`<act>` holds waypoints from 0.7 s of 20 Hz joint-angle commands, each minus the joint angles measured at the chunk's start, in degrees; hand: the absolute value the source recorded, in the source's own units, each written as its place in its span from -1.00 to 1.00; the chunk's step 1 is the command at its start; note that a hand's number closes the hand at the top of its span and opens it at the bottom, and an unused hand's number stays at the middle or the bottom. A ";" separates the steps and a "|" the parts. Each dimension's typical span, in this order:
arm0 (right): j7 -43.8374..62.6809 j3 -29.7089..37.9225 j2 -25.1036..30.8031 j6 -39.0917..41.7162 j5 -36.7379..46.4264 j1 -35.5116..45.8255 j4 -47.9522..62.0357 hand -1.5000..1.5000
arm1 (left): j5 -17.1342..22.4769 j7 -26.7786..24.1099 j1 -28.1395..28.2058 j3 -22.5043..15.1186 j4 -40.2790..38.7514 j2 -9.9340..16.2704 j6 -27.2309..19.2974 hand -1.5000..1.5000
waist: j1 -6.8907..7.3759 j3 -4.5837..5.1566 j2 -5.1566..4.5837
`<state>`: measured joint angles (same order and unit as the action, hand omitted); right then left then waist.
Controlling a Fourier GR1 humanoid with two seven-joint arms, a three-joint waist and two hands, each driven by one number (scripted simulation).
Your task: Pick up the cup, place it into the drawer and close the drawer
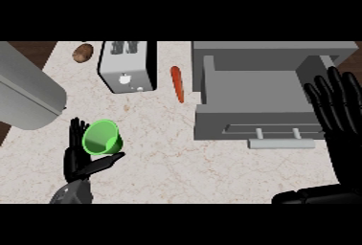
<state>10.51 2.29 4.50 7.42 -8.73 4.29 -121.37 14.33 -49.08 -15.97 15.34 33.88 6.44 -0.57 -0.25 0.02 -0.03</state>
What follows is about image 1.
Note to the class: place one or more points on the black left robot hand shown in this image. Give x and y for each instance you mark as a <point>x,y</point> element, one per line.
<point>76,162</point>

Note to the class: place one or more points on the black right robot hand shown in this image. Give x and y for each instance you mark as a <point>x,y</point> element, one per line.
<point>340,134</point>

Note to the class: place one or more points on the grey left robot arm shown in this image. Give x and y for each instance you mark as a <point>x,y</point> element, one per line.
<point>71,193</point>

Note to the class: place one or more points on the green cup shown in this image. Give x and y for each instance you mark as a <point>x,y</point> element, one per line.
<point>102,137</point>

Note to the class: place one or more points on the grey open drawer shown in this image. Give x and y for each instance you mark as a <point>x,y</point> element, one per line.
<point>256,102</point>

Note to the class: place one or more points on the large grey rounded appliance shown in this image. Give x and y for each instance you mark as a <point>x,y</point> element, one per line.
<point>25,89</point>

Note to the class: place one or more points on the grey cabinet body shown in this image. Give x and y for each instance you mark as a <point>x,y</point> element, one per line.
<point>274,52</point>

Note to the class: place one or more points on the silver toaster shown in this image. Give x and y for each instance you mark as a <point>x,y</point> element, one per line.
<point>127,67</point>

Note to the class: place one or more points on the orange carrot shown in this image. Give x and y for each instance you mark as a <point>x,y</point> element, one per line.
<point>178,83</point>

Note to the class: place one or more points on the brown potato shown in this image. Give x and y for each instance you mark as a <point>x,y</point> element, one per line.
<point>82,52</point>

